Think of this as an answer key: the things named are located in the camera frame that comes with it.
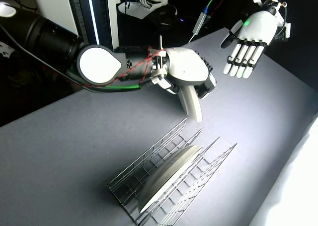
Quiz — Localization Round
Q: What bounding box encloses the black box with blue light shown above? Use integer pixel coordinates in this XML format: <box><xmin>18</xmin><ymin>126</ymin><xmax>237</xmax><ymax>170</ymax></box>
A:
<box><xmin>159</xmin><ymin>9</ymin><xmax>197</xmax><ymax>25</ymax></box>

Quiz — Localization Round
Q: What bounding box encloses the silver cable adapter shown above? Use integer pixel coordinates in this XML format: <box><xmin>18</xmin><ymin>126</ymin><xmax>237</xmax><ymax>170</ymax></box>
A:
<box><xmin>188</xmin><ymin>11</ymin><xmax>209</xmax><ymax>43</ymax></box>

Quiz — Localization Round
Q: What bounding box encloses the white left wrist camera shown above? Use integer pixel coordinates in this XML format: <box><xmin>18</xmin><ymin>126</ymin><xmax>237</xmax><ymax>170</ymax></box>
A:
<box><xmin>282</xmin><ymin>22</ymin><xmax>292</xmax><ymax>39</ymax></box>

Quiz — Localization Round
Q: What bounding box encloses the red twisted right arm wire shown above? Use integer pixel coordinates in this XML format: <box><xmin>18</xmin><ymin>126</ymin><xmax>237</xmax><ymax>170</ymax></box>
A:
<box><xmin>113</xmin><ymin>47</ymin><xmax>166</xmax><ymax>85</ymax></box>

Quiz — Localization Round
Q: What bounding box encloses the white robot column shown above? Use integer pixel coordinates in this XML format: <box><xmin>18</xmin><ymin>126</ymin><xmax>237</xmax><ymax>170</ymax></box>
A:
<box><xmin>31</xmin><ymin>0</ymin><xmax>120</xmax><ymax>50</ymax></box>

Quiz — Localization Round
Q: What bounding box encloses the red left arm wire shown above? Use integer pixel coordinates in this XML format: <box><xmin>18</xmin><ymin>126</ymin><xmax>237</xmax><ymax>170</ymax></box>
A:
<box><xmin>210</xmin><ymin>0</ymin><xmax>233</xmax><ymax>17</ymax></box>

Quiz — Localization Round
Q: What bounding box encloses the silver wire plate rack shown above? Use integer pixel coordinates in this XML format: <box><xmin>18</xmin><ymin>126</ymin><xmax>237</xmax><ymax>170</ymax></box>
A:
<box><xmin>107</xmin><ymin>118</ymin><xmax>238</xmax><ymax>224</ymax></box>

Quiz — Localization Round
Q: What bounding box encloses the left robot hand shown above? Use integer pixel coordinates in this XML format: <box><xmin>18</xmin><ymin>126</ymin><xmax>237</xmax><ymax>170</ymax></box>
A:
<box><xmin>220</xmin><ymin>10</ymin><xmax>279</xmax><ymax>79</ymax></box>

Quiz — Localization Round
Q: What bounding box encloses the white foam sheet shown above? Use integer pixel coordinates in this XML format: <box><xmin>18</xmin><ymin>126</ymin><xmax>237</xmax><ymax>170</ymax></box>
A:
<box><xmin>118</xmin><ymin>1</ymin><xmax>162</xmax><ymax>19</ymax></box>

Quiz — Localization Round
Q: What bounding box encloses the green right arm cable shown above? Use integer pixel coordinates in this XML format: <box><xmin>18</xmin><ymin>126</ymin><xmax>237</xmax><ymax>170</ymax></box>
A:
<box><xmin>67</xmin><ymin>71</ymin><xmax>144</xmax><ymax>92</ymax></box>

